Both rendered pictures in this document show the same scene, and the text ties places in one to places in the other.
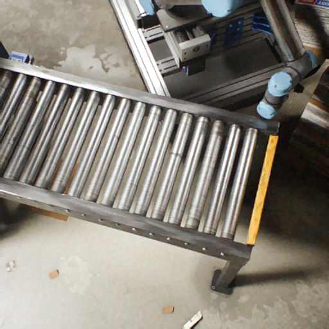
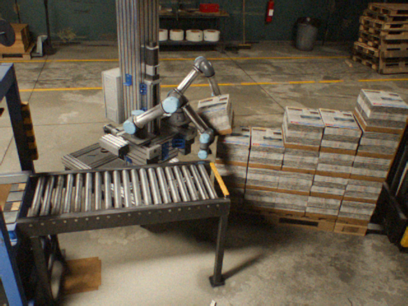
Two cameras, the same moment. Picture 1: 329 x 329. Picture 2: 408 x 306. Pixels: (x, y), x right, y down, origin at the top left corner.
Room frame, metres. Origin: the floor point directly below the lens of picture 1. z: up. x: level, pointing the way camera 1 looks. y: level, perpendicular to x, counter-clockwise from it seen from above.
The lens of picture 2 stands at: (-1.20, 1.15, 2.31)
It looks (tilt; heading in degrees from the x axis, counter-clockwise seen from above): 30 degrees down; 322
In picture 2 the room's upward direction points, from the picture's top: 4 degrees clockwise
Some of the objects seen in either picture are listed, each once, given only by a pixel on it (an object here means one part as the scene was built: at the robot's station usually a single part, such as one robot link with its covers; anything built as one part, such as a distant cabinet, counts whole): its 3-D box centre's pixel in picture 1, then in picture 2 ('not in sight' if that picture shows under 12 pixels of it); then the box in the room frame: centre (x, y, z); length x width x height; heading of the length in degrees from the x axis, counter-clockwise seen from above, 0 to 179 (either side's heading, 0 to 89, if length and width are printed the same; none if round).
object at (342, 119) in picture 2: not in sight; (338, 118); (0.38, -1.55, 1.06); 0.37 x 0.28 x 0.01; 136
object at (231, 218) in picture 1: (240, 182); (207, 182); (0.52, -0.29, 0.77); 0.47 x 0.05 x 0.05; 157
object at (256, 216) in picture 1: (263, 187); (218, 178); (0.48, -0.36, 0.81); 0.43 x 0.03 x 0.02; 157
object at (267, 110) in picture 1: (272, 103); (203, 152); (0.81, -0.45, 0.84); 0.11 x 0.08 x 0.09; 136
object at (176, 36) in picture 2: not in sight; (186, 27); (6.16, -3.97, 0.55); 1.80 x 0.70 x 1.09; 67
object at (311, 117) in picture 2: not in sight; (304, 116); (0.56, -1.32, 1.06); 0.37 x 0.29 x 0.01; 136
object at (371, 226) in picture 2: not in sight; (329, 222); (0.19, -1.54, 0.05); 1.05 x 0.10 x 0.04; 46
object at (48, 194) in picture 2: not in sight; (48, 196); (0.96, 0.73, 0.77); 0.47 x 0.05 x 0.05; 157
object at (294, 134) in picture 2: not in sight; (301, 128); (0.56, -1.32, 0.95); 0.38 x 0.29 x 0.23; 136
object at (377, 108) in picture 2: not in sight; (362, 165); (0.15, -1.75, 0.65); 0.39 x 0.30 x 1.29; 136
